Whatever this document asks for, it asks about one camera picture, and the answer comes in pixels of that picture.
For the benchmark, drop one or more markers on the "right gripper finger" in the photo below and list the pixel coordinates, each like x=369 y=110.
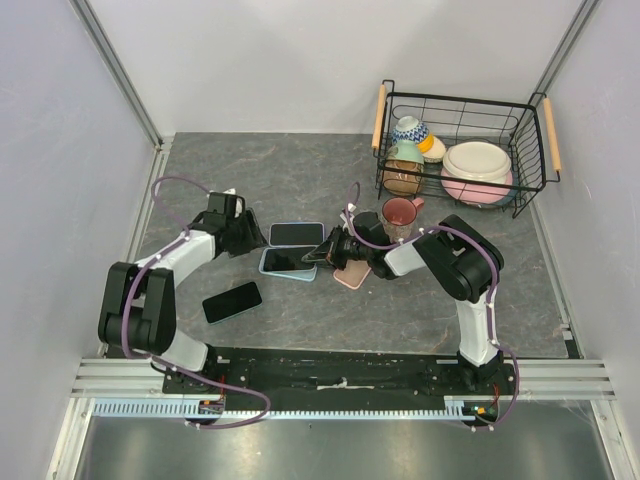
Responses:
x=331 y=243
x=322 y=260

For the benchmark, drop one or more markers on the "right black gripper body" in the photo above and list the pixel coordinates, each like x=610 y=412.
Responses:
x=348 y=249

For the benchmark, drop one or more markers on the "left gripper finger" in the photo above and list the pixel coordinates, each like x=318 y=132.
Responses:
x=243 y=248
x=256 y=235

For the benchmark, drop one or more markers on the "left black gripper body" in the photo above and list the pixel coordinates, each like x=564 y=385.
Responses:
x=242 y=233

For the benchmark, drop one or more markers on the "lavender phone case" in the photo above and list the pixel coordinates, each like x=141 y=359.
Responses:
x=297 y=225

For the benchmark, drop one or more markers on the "white-edged black phone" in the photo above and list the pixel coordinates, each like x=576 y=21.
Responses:
x=286 y=259

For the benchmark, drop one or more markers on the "pink phone case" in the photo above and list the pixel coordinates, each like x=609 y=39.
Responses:
x=353 y=275

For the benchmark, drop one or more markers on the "light blue phone case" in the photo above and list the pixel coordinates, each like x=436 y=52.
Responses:
x=306 y=276

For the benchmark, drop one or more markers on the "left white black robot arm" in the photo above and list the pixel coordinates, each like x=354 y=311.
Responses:
x=138 y=312

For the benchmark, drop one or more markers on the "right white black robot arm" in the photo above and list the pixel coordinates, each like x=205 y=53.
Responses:
x=464 y=263

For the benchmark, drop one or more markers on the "teal-edged black phone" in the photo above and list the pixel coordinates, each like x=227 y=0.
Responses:
x=231 y=303

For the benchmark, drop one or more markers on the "pink speckled mug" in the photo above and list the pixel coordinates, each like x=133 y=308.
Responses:
x=398 y=216

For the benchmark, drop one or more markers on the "green brown bowl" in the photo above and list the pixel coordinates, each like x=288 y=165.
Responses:
x=402 y=169

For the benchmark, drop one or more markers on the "yellow white bowl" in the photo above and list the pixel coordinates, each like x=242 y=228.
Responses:
x=432 y=149

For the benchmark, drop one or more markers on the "pink bowl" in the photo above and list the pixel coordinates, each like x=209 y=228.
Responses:
x=475 y=194

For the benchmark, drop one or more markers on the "blue patterned bowl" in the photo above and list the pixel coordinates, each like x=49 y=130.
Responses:
x=412 y=129

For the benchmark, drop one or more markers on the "cream plate stack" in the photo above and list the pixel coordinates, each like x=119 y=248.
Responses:
x=478 y=161

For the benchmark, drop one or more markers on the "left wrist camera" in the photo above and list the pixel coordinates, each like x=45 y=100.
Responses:
x=227 y=204

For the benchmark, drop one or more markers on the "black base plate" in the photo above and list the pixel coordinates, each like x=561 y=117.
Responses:
x=302 y=378

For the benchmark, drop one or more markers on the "black wire dish basket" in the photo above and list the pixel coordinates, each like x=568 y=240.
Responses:
x=525 y=131

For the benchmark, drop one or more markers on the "light blue cable duct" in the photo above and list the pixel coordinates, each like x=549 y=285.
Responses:
x=200 y=409

